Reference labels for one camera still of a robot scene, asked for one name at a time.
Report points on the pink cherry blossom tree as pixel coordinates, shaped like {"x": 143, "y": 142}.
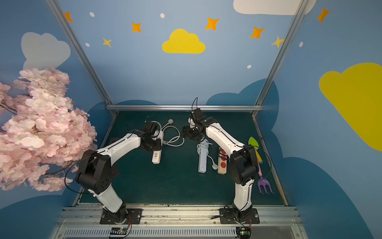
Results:
{"x": 46, "y": 135}

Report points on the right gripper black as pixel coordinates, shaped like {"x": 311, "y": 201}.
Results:
{"x": 190, "y": 133}

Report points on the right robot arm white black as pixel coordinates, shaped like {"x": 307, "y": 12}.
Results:
{"x": 242, "y": 161}

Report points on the white power strip usb ports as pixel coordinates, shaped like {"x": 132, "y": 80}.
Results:
{"x": 175, "y": 141}

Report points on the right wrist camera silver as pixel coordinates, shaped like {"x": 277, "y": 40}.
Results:
{"x": 191, "y": 122}

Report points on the purple pink garden fork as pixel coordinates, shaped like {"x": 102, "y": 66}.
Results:
{"x": 263, "y": 184}

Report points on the white power strip with cord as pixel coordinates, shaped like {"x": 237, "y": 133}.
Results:
{"x": 203, "y": 152}

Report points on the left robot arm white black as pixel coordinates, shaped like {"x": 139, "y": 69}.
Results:
{"x": 97, "y": 169}

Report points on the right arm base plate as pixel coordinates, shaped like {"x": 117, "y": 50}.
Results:
{"x": 232, "y": 216}

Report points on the green yellow garden trowel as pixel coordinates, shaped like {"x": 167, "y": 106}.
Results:
{"x": 255, "y": 144}

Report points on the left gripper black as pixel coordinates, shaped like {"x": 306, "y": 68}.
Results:
{"x": 154, "y": 145}

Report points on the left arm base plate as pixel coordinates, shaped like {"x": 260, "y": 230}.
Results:
{"x": 121, "y": 217}

